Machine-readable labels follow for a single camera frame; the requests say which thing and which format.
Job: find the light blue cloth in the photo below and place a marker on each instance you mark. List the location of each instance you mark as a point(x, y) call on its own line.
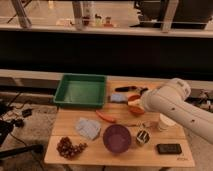
point(88, 128)

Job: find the blue sponge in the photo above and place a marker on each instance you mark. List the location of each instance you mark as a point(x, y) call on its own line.
point(118, 98)

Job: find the red bowl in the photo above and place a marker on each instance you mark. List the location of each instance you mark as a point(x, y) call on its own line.
point(135, 113)

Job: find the small metal can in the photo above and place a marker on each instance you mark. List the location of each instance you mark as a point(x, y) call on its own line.
point(142, 137)

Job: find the green plastic tray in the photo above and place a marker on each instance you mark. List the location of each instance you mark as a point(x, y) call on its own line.
point(81, 91)

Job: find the white paper cup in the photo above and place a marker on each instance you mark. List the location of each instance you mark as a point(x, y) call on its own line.
point(164, 123)

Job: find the orange carrot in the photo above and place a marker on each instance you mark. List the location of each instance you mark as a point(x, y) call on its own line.
point(106, 117)

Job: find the metal fork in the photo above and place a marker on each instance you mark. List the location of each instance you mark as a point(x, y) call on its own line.
point(139, 125)

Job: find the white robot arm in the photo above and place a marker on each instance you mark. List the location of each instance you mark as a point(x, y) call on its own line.
point(169, 99)

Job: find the bunch of red grapes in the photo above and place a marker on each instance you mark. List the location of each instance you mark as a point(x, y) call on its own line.
point(68, 150)

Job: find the wooden table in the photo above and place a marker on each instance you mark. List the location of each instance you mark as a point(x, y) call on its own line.
point(97, 154)

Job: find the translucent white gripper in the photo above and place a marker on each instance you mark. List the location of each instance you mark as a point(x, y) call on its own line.
point(134, 105)

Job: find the purple bowl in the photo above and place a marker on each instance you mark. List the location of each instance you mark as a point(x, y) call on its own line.
point(117, 138)

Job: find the black rectangular remote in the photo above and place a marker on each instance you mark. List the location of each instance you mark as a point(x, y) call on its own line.
point(169, 148)

